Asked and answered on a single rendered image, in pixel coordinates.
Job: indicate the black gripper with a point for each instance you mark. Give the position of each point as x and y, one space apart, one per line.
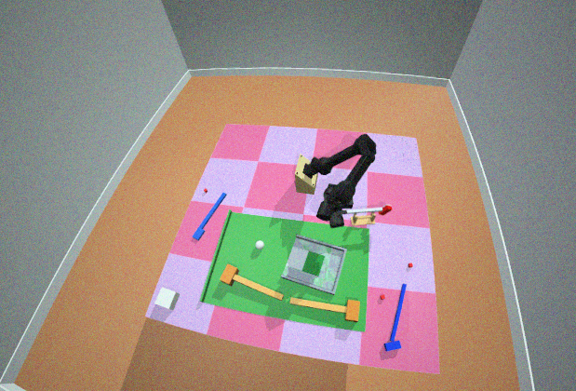
337 219

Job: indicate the green rectangular mat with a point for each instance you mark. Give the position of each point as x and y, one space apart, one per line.
265 267

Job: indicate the white block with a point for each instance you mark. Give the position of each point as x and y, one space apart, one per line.
167 298

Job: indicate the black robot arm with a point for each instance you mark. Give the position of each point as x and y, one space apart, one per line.
345 190

